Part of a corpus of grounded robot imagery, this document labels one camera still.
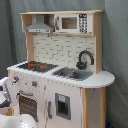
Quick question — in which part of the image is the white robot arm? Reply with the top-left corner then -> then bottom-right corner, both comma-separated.
0,77 -> 38,128

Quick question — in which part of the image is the wooden toy kitchen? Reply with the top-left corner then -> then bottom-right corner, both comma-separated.
8,10 -> 115,128

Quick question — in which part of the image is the black toy faucet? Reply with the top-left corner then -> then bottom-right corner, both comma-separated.
76,50 -> 94,70

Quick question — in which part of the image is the grey toy sink basin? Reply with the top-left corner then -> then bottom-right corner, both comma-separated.
53,67 -> 92,81

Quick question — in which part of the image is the black toy stovetop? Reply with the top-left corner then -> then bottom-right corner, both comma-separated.
20,61 -> 56,73

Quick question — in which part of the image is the right red stove knob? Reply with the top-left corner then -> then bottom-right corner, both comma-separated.
32,81 -> 38,87

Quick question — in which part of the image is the white cabinet door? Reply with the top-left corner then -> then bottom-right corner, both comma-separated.
46,83 -> 81,128

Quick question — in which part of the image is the toy microwave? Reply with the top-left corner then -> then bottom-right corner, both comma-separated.
55,14 -> 92,33

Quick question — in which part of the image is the grey toy range hood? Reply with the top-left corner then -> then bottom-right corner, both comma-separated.
25,15 -> 54,33

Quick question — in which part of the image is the toy oven door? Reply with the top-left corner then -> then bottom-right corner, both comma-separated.
19,90 -> 38,121

